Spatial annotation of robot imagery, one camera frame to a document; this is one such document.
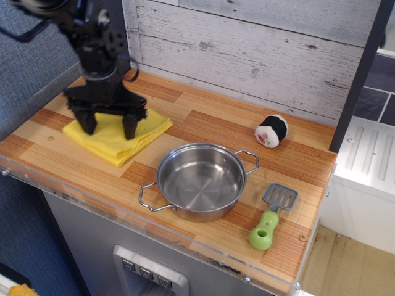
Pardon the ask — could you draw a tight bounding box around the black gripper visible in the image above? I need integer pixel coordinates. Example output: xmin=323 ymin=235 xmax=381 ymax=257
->
xmin=64 ymin=69 xmax=148 ymax=139

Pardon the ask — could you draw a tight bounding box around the yellow towel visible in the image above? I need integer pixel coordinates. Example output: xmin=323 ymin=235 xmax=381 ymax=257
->
xmin=62 ymin=109 xmax=173 ymax=167

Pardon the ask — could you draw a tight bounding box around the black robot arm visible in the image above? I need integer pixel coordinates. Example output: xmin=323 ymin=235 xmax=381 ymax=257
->
xmin=1 ymin=1 xmax=148 ymax=139

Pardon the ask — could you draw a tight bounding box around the plush sushi roll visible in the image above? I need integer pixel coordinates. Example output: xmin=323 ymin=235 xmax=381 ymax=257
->
xmin=255 ymin=115 xmax=289 ymax=148

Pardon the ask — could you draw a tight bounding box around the stainless steel pot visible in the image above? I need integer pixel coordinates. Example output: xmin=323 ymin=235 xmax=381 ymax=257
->
xmin=138 ymin=142 xmax=259 ymax=222

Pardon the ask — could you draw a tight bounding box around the clear acrylic front guard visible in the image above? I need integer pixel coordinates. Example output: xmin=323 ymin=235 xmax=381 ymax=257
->
xmin=1 ymin=152 xmax=330 ymax=295

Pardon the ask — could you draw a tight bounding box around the silver button panel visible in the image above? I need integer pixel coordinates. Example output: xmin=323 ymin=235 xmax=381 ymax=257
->
xmin=113 ymin=245 xmax=189 ymax=295

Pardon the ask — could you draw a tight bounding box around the yellow black object on floor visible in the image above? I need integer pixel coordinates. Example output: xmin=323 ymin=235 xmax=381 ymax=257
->
xmin=1 ymin=275 xmax=38 ymax=296

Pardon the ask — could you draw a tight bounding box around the white side cabinet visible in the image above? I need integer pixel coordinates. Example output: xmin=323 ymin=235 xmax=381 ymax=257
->
xmin=320 ymin=117 xmax=394 ymax=253

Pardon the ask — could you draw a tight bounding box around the dark left shelf post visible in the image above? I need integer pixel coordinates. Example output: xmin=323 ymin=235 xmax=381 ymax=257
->
xmin=103 ymin=0 xmax=131 ymax=74

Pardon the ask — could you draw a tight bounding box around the dark shelf post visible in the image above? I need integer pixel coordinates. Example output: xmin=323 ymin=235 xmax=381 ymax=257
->
xmin=329 ymin=0 xmax=394 ymax=153
xmin=103 ymin=0 xmax=131 ymax=74

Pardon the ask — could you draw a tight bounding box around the black braided cable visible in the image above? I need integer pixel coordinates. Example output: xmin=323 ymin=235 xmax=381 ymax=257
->
xmin=0 ymin=18 xmax=52 ymax=43

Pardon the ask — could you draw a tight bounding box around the green handled grey spatula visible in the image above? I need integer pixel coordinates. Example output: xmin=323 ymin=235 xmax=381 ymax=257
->
xmin=249 ymin=183 xmax=299 ymax=250

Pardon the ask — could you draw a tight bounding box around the dark right shelf post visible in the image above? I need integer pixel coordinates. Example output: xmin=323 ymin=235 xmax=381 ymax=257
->
xmin=329 ymin=0 xmax=394 ymax=153

